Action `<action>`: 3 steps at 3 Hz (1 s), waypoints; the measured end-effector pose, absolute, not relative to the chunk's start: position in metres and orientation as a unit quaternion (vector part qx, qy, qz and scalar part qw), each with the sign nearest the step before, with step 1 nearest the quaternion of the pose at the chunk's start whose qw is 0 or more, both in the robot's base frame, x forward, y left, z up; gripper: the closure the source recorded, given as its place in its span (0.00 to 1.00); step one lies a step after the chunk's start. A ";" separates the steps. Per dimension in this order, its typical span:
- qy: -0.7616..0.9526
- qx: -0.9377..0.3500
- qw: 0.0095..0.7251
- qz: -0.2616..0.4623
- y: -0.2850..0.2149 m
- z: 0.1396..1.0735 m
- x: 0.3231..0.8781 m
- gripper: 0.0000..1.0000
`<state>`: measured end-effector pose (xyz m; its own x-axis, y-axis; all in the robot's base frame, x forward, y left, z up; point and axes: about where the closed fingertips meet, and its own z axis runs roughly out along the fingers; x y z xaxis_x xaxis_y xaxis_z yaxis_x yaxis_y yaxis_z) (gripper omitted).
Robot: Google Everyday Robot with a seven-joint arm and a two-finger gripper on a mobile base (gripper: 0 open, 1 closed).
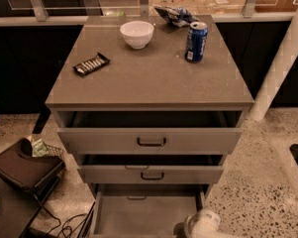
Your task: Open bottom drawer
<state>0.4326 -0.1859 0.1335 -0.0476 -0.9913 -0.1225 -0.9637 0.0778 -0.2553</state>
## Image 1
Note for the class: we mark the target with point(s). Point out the grey bottom drawer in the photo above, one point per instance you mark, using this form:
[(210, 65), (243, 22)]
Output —
[(145, 210)]

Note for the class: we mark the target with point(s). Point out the grey drawer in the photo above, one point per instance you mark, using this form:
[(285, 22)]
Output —
[(133, 169), (150, 132), (145, 210)]

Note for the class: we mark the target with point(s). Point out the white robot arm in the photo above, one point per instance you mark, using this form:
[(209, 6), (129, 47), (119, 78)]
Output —
[(225, 235)]

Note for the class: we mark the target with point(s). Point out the grey middle drawer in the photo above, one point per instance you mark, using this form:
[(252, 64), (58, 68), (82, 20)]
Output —
[(133, 169)]

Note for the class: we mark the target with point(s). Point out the grey drawer cabinet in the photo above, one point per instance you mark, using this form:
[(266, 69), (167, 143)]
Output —
[(155, 78)]

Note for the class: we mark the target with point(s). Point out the grey top drawer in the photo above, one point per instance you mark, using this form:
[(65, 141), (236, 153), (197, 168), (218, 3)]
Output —
[(150, 132)]

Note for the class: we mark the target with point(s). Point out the blue soda can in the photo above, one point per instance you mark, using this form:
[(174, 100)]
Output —
[(196, 41)]

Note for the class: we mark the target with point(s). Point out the black snack bar wrapper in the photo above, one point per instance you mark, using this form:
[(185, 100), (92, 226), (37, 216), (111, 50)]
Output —
[(90, 65)]

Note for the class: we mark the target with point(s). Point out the white bowl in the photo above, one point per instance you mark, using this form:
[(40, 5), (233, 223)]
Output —
[(137, 34)]

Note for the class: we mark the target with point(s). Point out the blue chip bag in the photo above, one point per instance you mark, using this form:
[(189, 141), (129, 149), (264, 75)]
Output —
[(179, 16)]

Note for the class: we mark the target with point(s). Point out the wire basket with green packet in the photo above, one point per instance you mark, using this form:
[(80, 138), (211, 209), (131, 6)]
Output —
[(42, 149)]

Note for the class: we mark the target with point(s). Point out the white diagonal post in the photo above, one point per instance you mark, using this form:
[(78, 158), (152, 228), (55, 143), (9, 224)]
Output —
[(285, 57)]

